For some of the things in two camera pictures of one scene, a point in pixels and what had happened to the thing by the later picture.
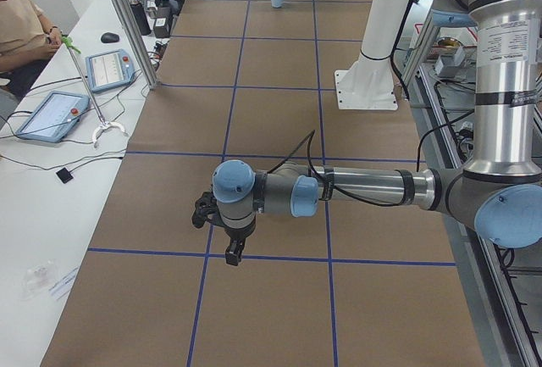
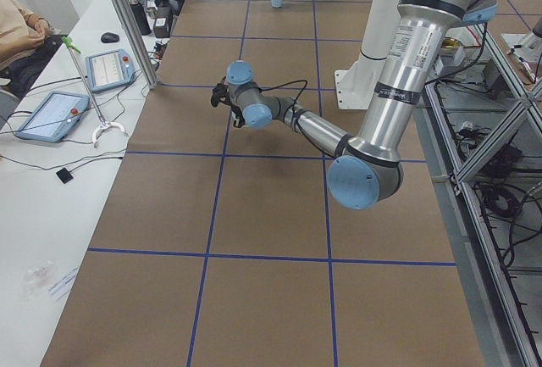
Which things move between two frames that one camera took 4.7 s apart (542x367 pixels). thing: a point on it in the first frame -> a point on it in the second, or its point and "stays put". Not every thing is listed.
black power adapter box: x=162 y=23 stays put
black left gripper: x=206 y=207 -> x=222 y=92
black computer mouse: x=109 y=37 stays put
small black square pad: x=64 y=175 stays put
